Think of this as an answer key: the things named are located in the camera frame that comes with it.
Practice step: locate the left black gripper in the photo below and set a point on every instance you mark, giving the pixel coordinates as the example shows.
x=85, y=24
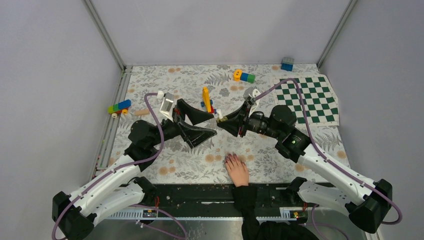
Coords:
x=194, y=136

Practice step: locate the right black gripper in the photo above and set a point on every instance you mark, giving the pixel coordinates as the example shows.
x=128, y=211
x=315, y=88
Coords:
x=231, y=124

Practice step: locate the yellow nail polish bottle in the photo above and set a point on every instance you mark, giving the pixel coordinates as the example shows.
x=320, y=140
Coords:
x=220, y=116

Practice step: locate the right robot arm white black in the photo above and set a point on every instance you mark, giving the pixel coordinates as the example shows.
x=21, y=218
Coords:
x=363, y=200

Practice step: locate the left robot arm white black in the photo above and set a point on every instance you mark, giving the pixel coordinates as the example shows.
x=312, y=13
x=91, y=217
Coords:
x=76, y=214

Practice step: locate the black sleeved forearm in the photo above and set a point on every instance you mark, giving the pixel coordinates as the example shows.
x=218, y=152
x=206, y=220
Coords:
x=245, y=201

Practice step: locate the person's hand dark nails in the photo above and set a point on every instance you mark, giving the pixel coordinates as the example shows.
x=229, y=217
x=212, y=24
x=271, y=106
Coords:
x=237, y=170

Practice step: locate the yellow red toy block car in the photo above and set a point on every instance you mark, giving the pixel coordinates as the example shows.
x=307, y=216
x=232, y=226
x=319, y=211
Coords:
x=207, y=102

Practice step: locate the floral patterned table cloth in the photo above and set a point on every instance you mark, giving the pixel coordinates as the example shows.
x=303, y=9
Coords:
x=180, y=164

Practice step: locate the orange blue green block row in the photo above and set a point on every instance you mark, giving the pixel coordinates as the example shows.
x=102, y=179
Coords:
x=239, y=75

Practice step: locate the small beige wooden block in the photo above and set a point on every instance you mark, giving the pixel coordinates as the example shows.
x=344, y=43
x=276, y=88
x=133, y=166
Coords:
x=142, y=112

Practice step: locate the green blue block stack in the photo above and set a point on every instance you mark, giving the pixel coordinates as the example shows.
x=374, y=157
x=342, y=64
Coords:
x=121, y=108

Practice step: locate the grey blue lego bricks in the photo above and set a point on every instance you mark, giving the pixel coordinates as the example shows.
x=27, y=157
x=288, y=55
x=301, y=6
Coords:
x=287, y=64

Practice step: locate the green white checkerboard mat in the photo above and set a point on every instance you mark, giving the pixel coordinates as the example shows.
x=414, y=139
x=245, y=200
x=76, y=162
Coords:
x=320, y=105

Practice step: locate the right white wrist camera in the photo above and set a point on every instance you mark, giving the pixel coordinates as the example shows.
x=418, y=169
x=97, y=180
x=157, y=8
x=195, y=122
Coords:
x=249, y=95

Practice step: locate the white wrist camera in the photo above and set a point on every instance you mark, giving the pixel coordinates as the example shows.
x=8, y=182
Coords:
x=249, y=95
x=166, y=107

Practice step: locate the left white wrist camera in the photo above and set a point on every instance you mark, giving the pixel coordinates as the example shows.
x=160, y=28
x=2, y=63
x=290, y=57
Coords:
x=166, y=107

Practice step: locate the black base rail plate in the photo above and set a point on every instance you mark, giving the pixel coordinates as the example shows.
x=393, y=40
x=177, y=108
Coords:
x=214, y=201

